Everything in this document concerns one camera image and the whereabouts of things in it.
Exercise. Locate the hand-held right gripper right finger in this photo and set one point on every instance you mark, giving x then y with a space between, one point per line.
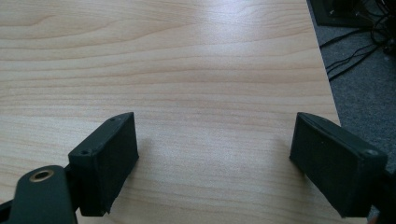
336 168

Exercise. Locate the black stand base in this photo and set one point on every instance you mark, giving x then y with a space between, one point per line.
339 12

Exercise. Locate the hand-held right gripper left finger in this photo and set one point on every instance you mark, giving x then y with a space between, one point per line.
102 161

